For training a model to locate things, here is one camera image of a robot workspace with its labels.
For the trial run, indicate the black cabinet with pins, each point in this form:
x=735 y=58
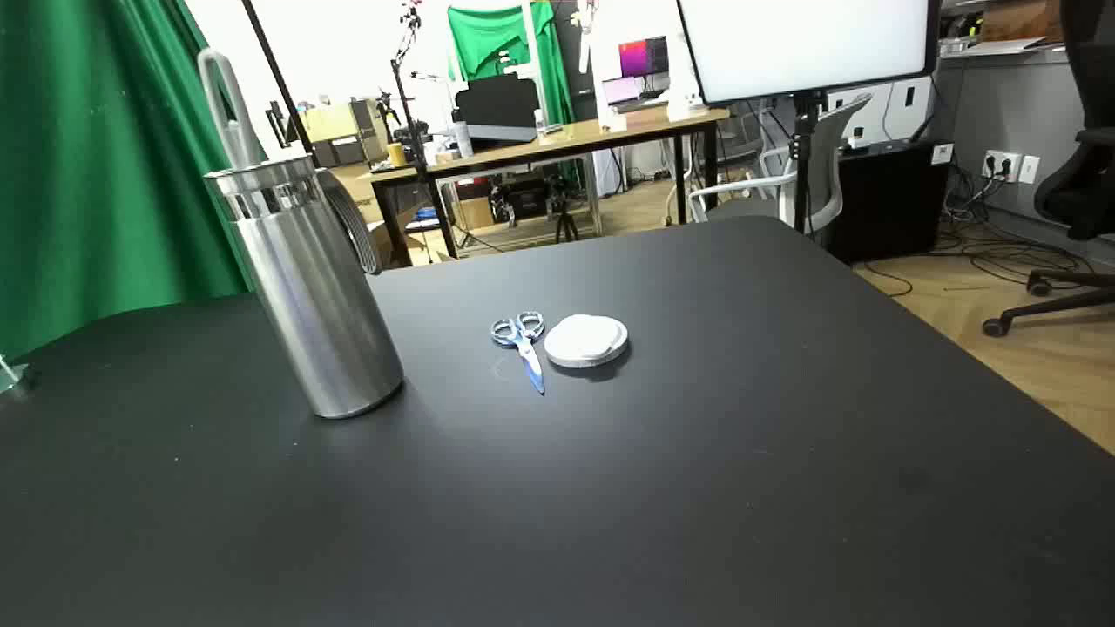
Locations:
x=888 y=204

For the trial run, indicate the white round pad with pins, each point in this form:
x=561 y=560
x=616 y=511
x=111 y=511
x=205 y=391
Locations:
x=587 y=344

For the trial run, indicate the white wall outlet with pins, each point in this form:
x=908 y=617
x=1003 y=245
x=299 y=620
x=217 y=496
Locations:
x=1002 y=165
x=1029 y=170

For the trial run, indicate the green fabric curtain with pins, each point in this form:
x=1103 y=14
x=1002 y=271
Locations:
x=91 y=175

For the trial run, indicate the metal mounting plate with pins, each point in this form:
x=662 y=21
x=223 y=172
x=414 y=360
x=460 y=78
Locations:
x=9 y=377

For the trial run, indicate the black office chair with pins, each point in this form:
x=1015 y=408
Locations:
x=1085 y=185

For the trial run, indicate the beige storage boxes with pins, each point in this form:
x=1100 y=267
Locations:
x=342 y=132

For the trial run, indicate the black monitor back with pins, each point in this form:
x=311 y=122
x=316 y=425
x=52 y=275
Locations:
x=496 y=105

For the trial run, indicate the grey mesh office chair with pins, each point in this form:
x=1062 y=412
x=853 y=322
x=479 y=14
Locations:
x=831 y=175

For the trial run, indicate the thin black slanted pole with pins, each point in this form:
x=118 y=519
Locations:
x=277 y=74

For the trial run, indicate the monitor with purple display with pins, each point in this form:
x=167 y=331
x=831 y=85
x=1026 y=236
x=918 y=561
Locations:
x=641 y=58

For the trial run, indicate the wooden desk with black legs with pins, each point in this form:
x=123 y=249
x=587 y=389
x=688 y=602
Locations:
x=558 y=136

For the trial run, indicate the white screen on stand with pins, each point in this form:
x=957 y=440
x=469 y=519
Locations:
x=801 y=47

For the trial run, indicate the small black floor tripod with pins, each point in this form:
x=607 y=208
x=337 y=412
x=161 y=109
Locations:
x=564 y=214

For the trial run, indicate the green hanging cloth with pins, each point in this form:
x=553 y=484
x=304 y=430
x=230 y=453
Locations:
x=493 y=40

